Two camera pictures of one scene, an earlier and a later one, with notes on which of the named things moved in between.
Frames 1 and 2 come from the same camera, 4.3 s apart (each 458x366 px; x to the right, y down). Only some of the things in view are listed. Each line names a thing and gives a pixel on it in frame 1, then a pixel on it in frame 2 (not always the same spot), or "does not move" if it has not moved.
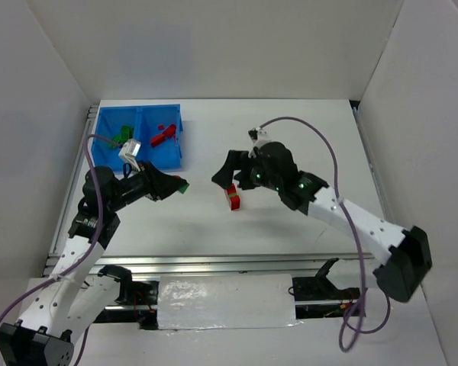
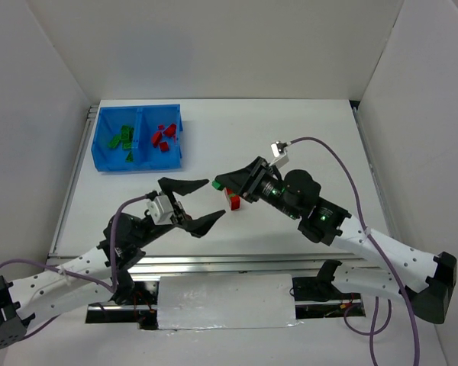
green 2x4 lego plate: [117, 142] does not move
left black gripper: [149, 181] to [179, 212]
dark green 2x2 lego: [127, 132] does not move
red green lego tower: [234, 198] does not move
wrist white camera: [131, 148] to [161, 210]
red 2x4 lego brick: [170, 131] does not move
